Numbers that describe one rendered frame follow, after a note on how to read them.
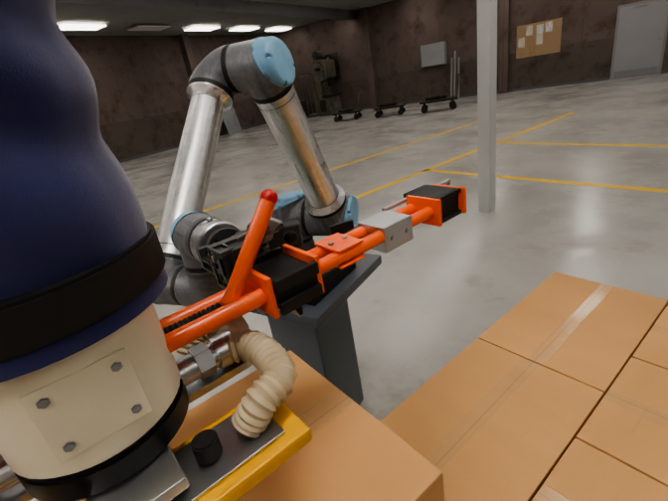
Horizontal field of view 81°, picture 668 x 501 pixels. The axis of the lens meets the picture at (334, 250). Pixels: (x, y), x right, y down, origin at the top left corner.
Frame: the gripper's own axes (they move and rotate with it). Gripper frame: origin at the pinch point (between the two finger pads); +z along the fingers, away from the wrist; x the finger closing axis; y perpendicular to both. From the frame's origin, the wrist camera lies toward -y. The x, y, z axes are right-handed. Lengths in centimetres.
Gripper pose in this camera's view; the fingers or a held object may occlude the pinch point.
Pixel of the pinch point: (296, 269)
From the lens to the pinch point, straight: 56.4
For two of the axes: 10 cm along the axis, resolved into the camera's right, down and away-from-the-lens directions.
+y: -7.5, 3.7, -5.4
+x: -1.6, -9.0, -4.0
